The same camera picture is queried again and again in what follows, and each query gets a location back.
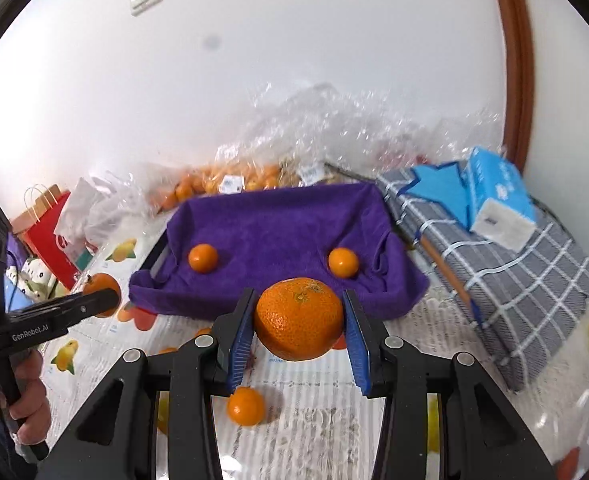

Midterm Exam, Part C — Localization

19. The grey plaid cloth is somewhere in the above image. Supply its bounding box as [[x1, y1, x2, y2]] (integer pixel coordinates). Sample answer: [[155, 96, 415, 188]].
[[377, 167, 589, 392]]

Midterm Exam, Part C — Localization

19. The blue folded paper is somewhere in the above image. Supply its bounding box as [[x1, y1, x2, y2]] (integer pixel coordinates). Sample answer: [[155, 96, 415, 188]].
[[399, 161, 475, 227]]

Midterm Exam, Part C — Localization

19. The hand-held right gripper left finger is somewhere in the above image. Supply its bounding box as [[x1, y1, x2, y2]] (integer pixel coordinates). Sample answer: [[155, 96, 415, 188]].
[[39, 287, 259, 480]]

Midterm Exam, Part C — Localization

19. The person's left hand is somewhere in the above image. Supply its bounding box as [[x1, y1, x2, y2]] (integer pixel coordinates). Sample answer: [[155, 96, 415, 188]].
[[0, 347, 54, 453]]

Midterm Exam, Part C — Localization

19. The purple cloth-lined tray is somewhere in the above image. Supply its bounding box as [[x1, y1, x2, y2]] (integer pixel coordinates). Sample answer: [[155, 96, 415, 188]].
[[128, 182, 430, 322]]

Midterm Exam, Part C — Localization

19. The red paper bag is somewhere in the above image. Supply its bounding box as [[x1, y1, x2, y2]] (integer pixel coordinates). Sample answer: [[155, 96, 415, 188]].
[[12, 183, 92, 291]]

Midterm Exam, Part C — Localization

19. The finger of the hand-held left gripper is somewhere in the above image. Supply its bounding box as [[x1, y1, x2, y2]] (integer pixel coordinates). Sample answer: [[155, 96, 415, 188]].
[[49, 288, 121, 328]]

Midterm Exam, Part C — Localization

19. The white dotted cloth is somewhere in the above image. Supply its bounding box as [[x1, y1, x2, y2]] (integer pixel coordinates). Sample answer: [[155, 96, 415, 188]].
[[4, 255, 71, 307]]

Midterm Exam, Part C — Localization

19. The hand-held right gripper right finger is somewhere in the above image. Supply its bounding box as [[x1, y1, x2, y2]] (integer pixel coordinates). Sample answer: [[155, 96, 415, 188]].
[[342, 289, 560, 480]]

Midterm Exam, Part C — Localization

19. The white plastic bag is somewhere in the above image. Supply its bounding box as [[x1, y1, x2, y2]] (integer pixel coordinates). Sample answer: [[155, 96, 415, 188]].
[[54, 175, 140, 257]]

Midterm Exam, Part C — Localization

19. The clear bag of oranges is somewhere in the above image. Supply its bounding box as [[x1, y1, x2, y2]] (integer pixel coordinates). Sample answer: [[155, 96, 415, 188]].
[[172, 160, 285, 208]]

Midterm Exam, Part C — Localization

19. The small orange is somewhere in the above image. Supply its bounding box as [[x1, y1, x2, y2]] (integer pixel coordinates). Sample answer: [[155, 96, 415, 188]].
[[82, 272, 122, 319], [328, 247, 360, 279], [227, 386, 266, 427], [188, 243, 219, 274]]

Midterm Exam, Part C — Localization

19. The brown wooden door frame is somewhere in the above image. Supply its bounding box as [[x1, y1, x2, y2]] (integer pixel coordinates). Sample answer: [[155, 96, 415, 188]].
[[487, 0, 535, 177]]

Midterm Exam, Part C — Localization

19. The small clear plastic bag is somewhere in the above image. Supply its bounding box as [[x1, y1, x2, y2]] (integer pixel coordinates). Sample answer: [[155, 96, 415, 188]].
[[89, 167, 180, 218]]

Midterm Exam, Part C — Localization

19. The large orange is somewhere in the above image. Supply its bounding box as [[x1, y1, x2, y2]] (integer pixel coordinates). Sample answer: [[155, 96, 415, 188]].
[[253, 277, 345, 362]]

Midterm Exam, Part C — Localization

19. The crumpled clear plastic bag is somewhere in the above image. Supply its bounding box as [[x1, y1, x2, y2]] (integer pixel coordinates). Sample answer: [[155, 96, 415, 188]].
[[214, 80, 505, 188]]

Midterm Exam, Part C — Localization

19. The black tray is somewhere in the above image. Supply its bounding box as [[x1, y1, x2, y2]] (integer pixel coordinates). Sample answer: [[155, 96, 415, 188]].
[[143, 232, 176, 282]]

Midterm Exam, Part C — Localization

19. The blue tissue pack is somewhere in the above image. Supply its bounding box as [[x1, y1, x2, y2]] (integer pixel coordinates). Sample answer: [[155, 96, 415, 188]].
[[462, 146, 539, 252]]

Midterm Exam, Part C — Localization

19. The wooden stick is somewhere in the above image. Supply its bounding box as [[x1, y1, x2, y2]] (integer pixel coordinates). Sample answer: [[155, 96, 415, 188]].
[[417, 235, 476, 312]]

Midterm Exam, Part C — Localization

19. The fruit print tablecloth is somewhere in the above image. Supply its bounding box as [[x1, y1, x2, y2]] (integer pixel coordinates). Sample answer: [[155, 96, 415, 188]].
[[39, 220, 589, 480]]

